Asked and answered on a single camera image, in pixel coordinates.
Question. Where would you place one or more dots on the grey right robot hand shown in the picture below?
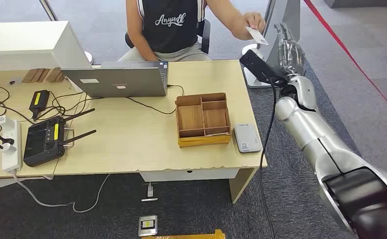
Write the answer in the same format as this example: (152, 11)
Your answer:
(290, 56)

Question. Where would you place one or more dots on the person's left hand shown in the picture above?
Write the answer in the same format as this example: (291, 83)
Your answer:
(242, 26)

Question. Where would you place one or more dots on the white ID card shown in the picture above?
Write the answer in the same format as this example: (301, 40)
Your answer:
(256, 35)

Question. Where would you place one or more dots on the person's right forearm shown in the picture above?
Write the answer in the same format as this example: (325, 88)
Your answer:
(145, 49)

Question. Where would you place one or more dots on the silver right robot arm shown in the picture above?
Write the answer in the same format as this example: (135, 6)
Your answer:
(312, 128)

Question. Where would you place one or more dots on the person's left forearm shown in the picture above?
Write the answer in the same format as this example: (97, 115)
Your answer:
(223, 11)

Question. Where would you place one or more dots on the person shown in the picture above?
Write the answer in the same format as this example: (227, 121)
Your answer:
(170, 33)

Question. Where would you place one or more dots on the white card reader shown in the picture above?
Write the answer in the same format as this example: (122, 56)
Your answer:
(247, 137)

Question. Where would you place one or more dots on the clear plastic film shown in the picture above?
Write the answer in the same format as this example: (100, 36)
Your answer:
(295, 54)

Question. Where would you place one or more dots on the grey kiosk stand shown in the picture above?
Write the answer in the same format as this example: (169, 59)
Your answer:
(287, 13)

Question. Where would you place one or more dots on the red barrier belt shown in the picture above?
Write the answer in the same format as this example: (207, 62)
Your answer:
(345, 48)

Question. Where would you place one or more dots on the grey base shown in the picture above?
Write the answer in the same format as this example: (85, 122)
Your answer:
(361, 3)

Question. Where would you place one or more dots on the wooden organizer box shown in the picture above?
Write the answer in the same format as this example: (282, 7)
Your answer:
(190, 117)

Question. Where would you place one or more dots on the grey laptop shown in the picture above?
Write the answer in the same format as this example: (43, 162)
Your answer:
(114, 82)

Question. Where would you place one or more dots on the light wood desk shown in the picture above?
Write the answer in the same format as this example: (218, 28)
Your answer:
(130, 138)

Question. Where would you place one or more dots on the white floor plug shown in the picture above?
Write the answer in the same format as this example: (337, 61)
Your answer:
(150, 191)

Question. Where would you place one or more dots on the wooden slat block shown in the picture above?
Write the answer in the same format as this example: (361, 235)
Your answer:
(55, 76)
(35, 76)

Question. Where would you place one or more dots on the metal stanchion pole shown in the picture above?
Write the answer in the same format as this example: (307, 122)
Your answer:
(48, 10)

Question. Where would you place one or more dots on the yellow floor tape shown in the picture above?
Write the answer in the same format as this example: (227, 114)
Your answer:
(186, 236)

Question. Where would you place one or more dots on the black power adapter yellow label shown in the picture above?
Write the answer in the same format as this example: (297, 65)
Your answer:
(38, 100)

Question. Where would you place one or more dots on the silver floor socket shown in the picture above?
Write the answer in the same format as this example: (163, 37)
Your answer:
(147, 226)

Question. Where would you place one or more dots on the white counter box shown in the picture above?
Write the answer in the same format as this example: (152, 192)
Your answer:
(21, 43)

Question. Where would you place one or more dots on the black remote controller with antennas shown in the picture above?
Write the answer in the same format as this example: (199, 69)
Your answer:
(41, 142)

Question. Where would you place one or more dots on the small grey round device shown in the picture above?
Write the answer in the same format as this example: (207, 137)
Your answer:
(15, 81)

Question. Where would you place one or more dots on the white power strip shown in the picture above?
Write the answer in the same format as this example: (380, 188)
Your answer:
(11, 158)

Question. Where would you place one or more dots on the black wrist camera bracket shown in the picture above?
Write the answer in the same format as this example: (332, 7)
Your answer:
(259, 67)

